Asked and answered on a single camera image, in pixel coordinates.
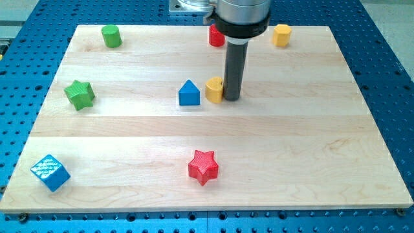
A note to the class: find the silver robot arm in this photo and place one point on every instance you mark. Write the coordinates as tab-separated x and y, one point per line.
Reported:
240	19

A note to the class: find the yellow heart block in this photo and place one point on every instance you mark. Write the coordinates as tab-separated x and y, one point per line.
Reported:
214	90

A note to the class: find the blue triangle block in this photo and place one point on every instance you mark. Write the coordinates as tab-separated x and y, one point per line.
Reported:
189	94

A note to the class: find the red star block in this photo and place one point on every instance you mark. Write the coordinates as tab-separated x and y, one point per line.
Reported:
203	167

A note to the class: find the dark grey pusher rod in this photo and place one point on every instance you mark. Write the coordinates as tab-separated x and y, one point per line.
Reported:
234	67

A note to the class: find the red cylinder block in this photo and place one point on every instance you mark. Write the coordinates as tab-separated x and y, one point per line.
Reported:
216	38

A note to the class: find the light wooden board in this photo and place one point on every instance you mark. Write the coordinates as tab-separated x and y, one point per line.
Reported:
301	136

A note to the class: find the yellow hexagon block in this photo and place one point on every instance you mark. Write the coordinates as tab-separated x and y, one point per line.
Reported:
281	35

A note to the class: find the green cylinder block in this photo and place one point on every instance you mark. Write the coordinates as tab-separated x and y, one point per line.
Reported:
111	36

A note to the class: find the green star block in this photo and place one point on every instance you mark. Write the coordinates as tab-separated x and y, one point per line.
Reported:
80	94

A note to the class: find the blue cube block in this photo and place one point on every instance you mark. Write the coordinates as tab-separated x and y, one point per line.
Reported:
50	172

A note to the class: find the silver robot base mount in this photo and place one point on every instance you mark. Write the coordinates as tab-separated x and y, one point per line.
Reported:
185	7

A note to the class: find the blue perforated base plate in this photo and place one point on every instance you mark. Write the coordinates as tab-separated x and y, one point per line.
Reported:
375	37

